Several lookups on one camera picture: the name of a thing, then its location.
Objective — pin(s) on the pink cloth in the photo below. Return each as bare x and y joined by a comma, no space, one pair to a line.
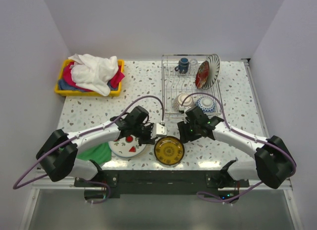
116,78

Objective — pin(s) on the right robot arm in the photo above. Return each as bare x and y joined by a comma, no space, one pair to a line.
273,163

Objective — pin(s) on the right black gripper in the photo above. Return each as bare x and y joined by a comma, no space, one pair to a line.
184,136

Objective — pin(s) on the yellow patterned plate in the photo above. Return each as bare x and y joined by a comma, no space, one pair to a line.
169,150

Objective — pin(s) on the white towel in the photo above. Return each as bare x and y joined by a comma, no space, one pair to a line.
94,73

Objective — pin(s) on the yellow plastic bin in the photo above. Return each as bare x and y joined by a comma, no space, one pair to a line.
78,93

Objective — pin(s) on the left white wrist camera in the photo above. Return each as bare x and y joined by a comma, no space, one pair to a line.
159,130

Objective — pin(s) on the blue patterned bowl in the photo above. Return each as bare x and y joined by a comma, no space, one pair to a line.
207,104

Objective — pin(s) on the small clear glass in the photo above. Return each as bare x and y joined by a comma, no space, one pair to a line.
193,67

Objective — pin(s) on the blue striped white plate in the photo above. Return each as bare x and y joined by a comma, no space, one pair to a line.
214,70

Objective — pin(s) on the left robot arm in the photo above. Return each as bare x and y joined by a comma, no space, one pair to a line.
58,156

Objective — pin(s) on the red patterned small dish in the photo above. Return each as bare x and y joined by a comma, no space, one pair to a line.
182,99

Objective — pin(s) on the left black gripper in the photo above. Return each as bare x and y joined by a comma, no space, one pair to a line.
147,140

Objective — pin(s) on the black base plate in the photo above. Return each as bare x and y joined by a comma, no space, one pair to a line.
170,182

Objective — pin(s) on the red floral plate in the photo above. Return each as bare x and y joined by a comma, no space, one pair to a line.
202,75

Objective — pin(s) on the watermelon pattern white plate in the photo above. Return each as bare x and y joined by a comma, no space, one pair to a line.
127,140

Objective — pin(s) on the green cloth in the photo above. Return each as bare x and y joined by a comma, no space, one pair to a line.
100,154

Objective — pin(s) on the wire dish rack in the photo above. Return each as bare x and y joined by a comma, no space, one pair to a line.
174,83

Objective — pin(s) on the dark blue mug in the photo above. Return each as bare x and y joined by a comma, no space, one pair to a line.
183,66

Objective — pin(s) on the blue checked cloth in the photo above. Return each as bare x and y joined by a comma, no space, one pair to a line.
62,85

